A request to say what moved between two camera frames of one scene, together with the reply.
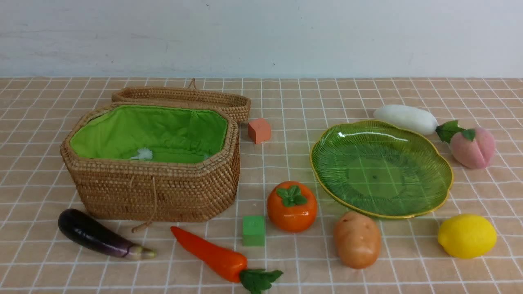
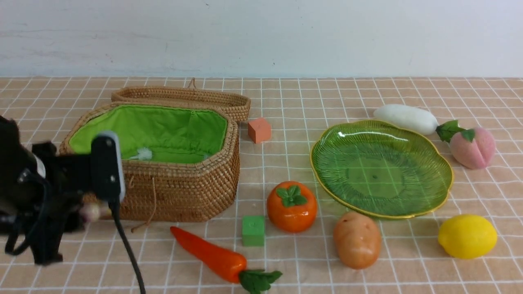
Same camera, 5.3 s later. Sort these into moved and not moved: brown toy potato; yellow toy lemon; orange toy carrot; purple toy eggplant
Moved: purple toy eggplant
Not moved: brown toy potato; orange toy carrot; yellow toy lemon
